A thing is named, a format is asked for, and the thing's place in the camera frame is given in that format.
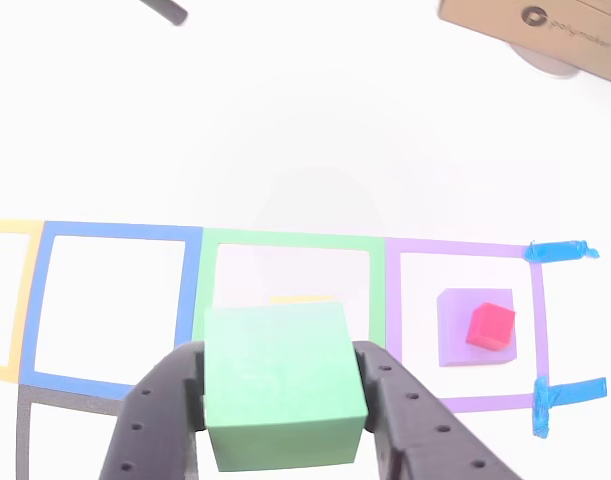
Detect small red cube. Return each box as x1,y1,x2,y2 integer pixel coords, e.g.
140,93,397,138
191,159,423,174
465,301,517,354

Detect purple cube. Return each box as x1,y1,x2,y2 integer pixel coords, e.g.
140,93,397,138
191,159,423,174
436,287,518,368

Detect orange square frame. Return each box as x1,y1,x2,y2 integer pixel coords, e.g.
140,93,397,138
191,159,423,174
0,218,45,385

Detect blue tape strip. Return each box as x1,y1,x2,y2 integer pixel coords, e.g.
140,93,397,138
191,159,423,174
523,239,601,264
532,375,609,440

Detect green square frame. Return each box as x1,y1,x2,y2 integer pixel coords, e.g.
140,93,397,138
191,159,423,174
191,227,387,352

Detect black cylindrical stand leg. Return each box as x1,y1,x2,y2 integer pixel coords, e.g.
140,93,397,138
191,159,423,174
138,0,189,28

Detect purple square frame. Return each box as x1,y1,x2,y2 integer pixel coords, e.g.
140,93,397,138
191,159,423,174
384,237,550,414

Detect green cube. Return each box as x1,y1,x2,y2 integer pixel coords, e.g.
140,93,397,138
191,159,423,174
203,299,370,473

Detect polymaker printed cardboard box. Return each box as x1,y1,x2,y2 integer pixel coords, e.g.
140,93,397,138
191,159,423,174
436,0,611,89

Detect black square frame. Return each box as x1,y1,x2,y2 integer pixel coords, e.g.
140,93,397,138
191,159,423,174
14,383,131,480

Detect orange cube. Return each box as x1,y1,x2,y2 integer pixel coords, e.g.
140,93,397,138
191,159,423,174
268,294,336,305

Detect grey round disc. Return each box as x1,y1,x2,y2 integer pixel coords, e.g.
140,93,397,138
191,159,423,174
504,42,582,80

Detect blue square frame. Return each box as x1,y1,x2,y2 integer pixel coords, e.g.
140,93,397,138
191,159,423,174
18,220,205,402

